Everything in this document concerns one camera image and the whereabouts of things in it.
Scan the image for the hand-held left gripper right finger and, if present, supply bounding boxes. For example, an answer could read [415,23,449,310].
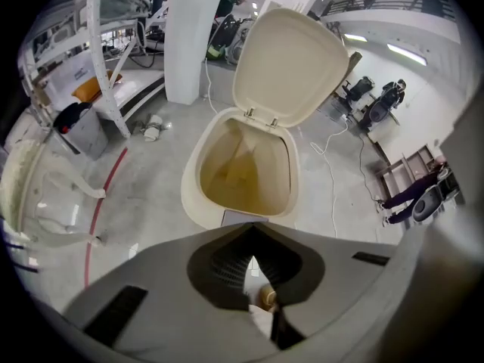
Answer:
[252,221,398,351]

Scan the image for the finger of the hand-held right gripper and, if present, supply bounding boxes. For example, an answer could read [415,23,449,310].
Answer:
[381,96,484,317]

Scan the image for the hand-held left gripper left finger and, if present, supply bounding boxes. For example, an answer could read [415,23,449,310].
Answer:
[63,221,281,363]

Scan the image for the white plastic trash bin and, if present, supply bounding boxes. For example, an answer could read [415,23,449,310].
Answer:
[180,8,351,231]

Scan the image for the grey swivel chair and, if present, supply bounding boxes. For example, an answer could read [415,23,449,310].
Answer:
[411,166,461,223]

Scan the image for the person's left yellow shoe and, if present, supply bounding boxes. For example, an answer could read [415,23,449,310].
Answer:
[259,284,279,312]

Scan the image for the wooden shelf unit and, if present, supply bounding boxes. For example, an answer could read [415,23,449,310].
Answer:
[377,145,436,204]

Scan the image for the red floor tape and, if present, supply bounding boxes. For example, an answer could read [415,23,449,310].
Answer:
[83,147,129,289]

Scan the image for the grey bin with black bag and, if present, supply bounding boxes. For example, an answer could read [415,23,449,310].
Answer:
[52,101,110,161]

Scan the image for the cream ornate stool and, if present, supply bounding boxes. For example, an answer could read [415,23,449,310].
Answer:
[0,138,109,247]

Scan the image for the black office chair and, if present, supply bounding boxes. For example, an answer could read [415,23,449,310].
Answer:
[342,76,376,107]

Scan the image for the orange cushion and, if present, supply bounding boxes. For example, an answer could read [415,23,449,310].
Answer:
[71,70,124,104]

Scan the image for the white metal shelf rack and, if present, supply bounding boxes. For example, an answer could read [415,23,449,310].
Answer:
[18,0,168,140]

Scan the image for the white square pillar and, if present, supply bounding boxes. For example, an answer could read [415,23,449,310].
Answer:
[163,0,230,106]

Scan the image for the black balcony railing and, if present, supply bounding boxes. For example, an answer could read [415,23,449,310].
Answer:
[321,0,455,23]

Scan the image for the white power cable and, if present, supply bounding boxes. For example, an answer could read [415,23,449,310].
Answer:
[309,118,351,238]
[203,58,221,115]

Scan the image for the black power cable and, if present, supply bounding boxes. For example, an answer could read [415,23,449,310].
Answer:
[356,134,383,204]

